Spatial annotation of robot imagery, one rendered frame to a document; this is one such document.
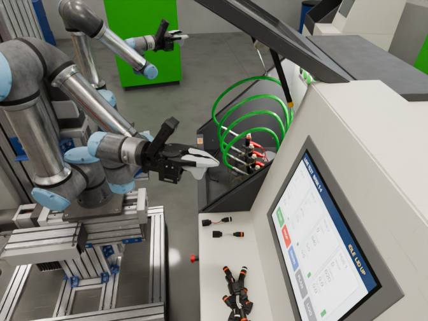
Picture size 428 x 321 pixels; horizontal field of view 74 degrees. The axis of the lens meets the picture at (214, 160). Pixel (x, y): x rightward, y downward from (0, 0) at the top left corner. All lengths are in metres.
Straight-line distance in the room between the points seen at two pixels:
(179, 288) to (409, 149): 1.75
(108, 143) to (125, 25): 3.74
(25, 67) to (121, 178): 0.37
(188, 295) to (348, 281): 1.56
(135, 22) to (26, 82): 3.64
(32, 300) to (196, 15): 6.85
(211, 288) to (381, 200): 0.63
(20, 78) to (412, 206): 0.89
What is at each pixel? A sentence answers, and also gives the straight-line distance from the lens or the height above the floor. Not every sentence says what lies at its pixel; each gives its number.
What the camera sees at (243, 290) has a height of 1.01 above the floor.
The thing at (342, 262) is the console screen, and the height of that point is 1.36.
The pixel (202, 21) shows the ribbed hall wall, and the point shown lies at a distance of 7.81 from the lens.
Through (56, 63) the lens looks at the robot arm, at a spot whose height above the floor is 1.61.
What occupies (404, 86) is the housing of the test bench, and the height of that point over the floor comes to 1.50.
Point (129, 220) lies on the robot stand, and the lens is 1.30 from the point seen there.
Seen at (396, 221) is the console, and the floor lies 1.51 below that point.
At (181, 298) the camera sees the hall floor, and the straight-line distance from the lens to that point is 2.11.
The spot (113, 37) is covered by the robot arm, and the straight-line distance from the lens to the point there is 1.50.
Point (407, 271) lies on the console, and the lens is 0.57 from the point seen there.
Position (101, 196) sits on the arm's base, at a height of 1.08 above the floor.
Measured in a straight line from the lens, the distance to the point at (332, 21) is 4.57.
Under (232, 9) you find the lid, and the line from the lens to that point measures 0.80.
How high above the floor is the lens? 1.89
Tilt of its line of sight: 38 degrees down
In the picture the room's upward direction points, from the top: straight up
